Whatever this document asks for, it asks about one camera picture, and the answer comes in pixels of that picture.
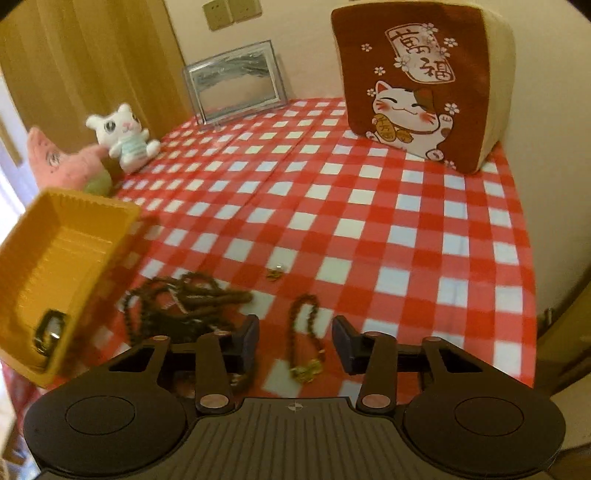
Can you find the red checkered tablecloth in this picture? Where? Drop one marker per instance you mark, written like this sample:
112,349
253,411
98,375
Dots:
369,221

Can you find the small gold charm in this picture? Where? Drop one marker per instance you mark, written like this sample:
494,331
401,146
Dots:
275,273

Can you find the brown lucky cat cushion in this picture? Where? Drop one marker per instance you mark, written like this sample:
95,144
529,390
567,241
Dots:
406,87

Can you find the clear picture frame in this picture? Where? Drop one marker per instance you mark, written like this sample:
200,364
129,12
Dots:
233,83

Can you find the pink star plush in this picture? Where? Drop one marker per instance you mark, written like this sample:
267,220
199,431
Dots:
60,161

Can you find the yellow plastic tray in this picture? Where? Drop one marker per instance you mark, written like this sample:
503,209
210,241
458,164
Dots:
55,258

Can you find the white sheer curtain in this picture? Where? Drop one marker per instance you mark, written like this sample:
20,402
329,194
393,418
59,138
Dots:
11,180

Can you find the wooden door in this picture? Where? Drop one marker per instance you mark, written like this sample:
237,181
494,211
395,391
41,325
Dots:
87,60

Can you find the white plush cat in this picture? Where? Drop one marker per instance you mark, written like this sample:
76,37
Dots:
123,136

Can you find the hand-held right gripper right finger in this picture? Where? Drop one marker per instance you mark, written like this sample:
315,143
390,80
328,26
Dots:
343,345

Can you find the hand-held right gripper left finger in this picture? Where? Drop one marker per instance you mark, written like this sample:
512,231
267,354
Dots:
250,344

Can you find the beige wall socket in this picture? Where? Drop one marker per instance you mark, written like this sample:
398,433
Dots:
244,9
217,14

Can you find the black wristwatch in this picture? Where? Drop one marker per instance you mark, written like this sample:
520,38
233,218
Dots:
48,333

